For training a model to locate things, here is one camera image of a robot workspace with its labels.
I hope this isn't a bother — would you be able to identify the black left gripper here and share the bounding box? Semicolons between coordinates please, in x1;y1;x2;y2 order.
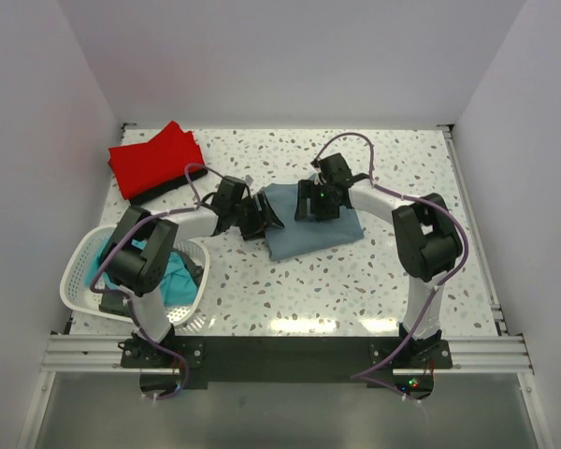
230;192;283;241

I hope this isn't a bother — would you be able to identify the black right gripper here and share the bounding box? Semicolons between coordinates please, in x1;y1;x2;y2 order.
295;180;340;222

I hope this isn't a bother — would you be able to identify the grey-blue t-shirt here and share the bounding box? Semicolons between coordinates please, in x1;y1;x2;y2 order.
261;183;364;262

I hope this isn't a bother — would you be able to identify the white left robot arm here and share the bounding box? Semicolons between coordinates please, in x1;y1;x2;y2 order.
90;176;284;367

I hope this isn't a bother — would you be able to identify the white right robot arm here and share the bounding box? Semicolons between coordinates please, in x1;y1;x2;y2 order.
295;153;468;368

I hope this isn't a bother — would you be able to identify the black folded t-shirt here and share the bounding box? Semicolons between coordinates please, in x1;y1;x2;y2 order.
123;168;208;206

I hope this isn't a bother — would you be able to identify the turquoise t-shirt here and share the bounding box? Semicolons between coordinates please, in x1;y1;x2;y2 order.
85;239;203;307

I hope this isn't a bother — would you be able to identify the white plastic laundry basket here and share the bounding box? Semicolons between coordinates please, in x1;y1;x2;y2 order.
60;224;210;326

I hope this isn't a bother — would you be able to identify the red folded t-shirt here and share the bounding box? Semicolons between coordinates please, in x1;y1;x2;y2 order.
108;122;205;198

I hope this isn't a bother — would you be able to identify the dark grey t-shirt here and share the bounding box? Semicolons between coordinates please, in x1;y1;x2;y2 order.
97;254;204;315

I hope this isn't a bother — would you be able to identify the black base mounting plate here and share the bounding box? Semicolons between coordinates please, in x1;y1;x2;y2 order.
118;335;453;393

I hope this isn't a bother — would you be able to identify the aluminium extrusion rail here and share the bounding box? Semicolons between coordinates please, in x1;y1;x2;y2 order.
40;335;128;373

